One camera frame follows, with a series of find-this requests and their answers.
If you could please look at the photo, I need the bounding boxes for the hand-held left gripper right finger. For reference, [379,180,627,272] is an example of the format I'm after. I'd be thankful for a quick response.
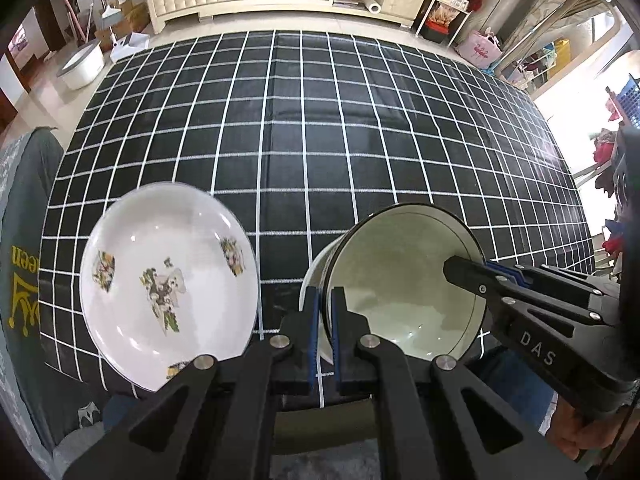
[330,286,589,480]

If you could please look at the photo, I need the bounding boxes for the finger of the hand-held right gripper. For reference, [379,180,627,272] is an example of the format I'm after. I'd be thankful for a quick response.
[486,259,610,297]
[443,255,617,329]

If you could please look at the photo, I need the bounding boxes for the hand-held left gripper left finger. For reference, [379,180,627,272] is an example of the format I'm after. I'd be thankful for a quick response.
[62,285,321,480]

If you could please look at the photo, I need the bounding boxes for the pale green bowl dark rim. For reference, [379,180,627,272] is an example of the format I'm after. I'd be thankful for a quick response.
[322,203,487,364]

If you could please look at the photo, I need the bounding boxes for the white plate green floral print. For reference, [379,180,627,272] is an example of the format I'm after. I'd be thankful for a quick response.
[79,182,260,394]

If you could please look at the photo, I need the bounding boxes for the person's right hand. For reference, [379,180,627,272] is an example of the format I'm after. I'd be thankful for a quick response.
[551,400,622,464]

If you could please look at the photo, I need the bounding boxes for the hanging colourful clothes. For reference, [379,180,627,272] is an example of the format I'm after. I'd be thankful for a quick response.
[592,74,640,262]

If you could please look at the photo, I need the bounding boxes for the black checked tablecloth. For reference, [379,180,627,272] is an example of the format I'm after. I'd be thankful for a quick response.
[37,30,599,414]

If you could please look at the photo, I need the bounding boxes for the pink bag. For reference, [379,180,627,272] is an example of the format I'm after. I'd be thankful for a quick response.
[457,28,504,69]

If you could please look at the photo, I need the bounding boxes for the white mop bucket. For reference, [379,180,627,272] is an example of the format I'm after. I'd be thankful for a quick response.
[109,32,150,64]

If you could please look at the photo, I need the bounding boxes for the white plastic basin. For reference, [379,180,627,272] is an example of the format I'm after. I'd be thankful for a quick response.
[57,42,106,92]

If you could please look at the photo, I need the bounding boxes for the cardboard box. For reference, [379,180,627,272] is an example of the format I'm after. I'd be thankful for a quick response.
[95,0,151,41]

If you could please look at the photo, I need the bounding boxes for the white flat mop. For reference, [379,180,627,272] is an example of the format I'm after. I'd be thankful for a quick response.
[82,0,132,47]

